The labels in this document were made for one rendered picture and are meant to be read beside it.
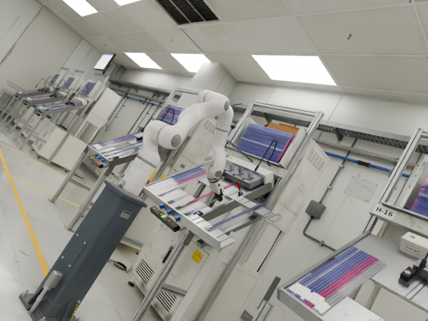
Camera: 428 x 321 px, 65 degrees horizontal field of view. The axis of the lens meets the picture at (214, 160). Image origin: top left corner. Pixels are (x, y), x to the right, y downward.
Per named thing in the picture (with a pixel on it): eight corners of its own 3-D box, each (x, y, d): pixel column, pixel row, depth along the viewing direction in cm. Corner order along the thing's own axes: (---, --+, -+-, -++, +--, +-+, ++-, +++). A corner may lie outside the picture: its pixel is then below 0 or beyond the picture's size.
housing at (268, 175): (266, 192, 247) (265, 175, 242) (225, 173, 285) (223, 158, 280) (274, 188, 251) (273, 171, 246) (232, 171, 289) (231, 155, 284)
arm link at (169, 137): (153, 146, 186) (171, 156, 176) (146, 128, 178) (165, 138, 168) (215, 103, 209) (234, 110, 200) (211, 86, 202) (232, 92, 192)
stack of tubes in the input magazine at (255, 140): (276, 163, 248) (294, 132, 251) (233, 147, 287) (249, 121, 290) (285, 171, 256) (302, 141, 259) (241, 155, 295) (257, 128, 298)
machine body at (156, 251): (162, 334, 220) (212, 251, 227) (122, 278, 274) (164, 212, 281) (222, 347, 260) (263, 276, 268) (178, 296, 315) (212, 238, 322)
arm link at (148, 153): (145, 162, 171) (171, 123, 174) (125, 149, 183) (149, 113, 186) (159, 171, 181) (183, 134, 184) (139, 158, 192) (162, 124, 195)
